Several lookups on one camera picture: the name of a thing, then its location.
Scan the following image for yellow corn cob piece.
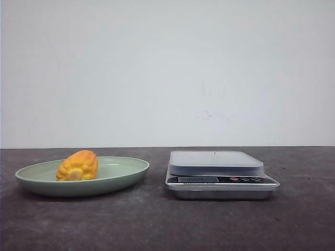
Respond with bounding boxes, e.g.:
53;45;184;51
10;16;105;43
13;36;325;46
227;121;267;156
56;150;98;181

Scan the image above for silver digital kitchen scale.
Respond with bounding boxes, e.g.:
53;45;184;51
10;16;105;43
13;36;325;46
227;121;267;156
165;151;280;200

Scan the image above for light green plate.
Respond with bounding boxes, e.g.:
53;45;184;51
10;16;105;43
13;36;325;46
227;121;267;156
15;156;149;197

